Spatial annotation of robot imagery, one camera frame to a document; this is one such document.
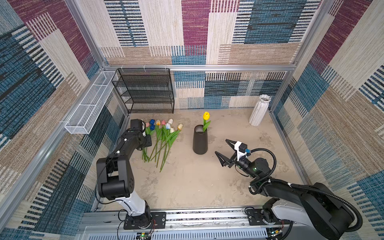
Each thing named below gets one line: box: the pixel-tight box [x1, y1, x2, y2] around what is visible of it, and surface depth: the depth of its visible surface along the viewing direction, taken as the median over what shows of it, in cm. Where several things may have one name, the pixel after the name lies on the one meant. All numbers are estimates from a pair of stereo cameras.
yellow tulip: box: [202, 111, 211, 133], surface depth 81 cm
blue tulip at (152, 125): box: [149, 119, 156, 135], surface depth 114 cm
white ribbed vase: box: [249, 94, 271, 126], surface depth 101 cm
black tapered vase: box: [192, 124, 208, 155], surface depth 91 cm
